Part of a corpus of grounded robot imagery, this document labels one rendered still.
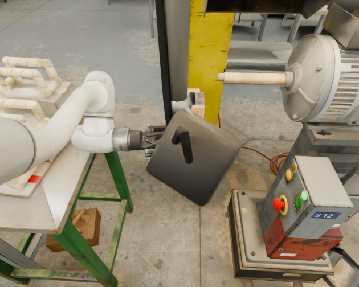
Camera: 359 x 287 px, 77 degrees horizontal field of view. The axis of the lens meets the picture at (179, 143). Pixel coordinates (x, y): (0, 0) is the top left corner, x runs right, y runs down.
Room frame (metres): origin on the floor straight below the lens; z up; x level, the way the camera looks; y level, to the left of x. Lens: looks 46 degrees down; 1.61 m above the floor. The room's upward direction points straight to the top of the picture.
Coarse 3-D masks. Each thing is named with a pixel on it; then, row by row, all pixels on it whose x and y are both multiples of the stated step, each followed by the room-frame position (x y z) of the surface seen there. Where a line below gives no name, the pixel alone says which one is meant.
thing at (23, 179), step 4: (32, 168) 0.49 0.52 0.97; (28, 172) 0.47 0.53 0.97; (32, 172) 0.48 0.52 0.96; (20, 176) 0.45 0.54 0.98; (24, 176) 0.45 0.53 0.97; (28, 176) 0.46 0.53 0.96; (20, 180) 0.43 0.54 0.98; (24, 180) 0.44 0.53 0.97; (16, 184) 0.42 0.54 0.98; (20, 184) 0.42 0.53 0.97; (24, 184) 0.43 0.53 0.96; (16, 188) 0.41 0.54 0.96; (20, 188) 0.41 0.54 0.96
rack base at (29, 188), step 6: (48, 162) 0.54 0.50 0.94; (36, 168) 0.51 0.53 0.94; (42, 168) 0.51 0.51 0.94; (48, 168) 0.52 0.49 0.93; (36, 174) 0.48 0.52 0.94; (42, 174) 0.48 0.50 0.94; (0, 186) 0.43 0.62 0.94; (6, 186) 0.43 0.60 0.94; (24, 186) 0.43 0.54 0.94; (30, 186) 0.43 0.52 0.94; (36, 186) 0.44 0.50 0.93; (0, 192) 0.41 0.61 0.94; (6, 192) 0.41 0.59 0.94; (12, 192) 0.41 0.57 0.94; (18, 192) 0.41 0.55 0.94; (24, 192) 0.41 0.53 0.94; (30, 192) 0.41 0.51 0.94
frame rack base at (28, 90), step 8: (24, 80) 0.86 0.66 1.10; (32, 80) 0.86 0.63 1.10; (16, 88) 0.80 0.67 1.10; (24, 88) 0.80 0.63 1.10; (32, 88) 0.80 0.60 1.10; (72, 88) 0.83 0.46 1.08; (0, 96) 0.74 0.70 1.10; (8, 96) 0.74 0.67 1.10; (16, 96) 0.74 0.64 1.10; (24, 96) 0.74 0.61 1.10; (32, 96) 0.74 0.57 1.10; (40, 96) 0.74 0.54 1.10; (56, 96) 0.74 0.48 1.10; (64, 96) 0.77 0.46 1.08; (40, 104) 0.71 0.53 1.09; (48, 104) 0.70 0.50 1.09; (56, 104) 0.71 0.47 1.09; (8, 112) 0.73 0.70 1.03; (16, 112) 0.72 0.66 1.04; (24, 112) 0.72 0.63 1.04; (32, 112) 0.71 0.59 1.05; (48, 112) 0.70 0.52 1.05
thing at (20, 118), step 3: (0, 114) 0.59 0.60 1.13; (3, 114) 0.59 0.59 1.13; (6, 114) 0.59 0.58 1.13; (9, 114) 0.59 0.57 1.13; (12, 114) 0.59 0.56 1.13; (15, 114) 0.59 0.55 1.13; (18, 114) 0.59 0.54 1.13; (6, 117) 0.58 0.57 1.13; (9, 117) 0.58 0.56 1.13; (12, 117) 0.58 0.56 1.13; (15, 117) 0.58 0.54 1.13; (18, 117) 0.58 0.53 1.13; (21, 117) 0.58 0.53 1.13; (24, 117) 0.59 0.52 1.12; (18, 120) 0.57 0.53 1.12; (21, 120) 0.57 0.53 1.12; (24, 120) 0.58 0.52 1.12
